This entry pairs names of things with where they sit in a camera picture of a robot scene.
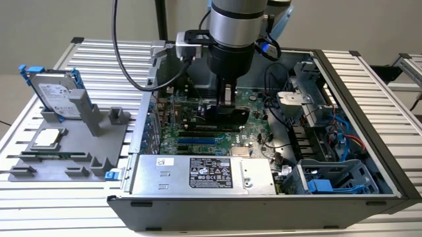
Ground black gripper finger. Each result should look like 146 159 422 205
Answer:
216 82 238 109

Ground RAM stick with label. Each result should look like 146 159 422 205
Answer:
188 124 239 130

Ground green motherboard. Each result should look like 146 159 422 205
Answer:
158 85 274 160

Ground long black expansion slot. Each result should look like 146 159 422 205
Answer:
179 131 215 138

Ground metal drive cage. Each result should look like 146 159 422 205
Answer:
276 61 337 128

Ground blue expansion slot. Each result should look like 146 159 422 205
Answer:
178 137 216 146

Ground silver chipset heatsink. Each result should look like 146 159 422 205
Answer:
230 147 252 158

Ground black fan shroud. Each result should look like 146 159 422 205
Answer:
287 124 330 161

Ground grey power supply unit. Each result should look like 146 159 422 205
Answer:
127 154 278 196

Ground grey disk bay cage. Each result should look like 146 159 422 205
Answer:
286 159 379 196

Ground blue plastic bay insert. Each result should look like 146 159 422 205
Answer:
308 179 366 196

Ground open grey PC case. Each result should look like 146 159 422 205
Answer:
107 40 422 233

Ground grey parts rack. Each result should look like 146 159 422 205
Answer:
8 88 136 183

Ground hard disk in blue carrier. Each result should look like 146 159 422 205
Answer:
19 64 87 123

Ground green RAM stick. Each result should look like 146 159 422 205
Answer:
21 152 88 159

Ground silver CPU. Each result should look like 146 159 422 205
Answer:
35 128 65 146

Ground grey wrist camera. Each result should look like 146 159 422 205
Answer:
254 39 282 62

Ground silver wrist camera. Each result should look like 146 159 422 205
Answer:
175 30 211 60

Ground black upright post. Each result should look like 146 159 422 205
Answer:
156 0 168 41

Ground blue data wire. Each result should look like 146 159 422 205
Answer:
327 112 354 162

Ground red and yellow wires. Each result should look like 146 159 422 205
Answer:
342 133 367 151

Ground black frame bracket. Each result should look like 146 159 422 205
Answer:
369 64 403 82

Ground aluminium frame rail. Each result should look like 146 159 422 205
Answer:
387 53 422 86

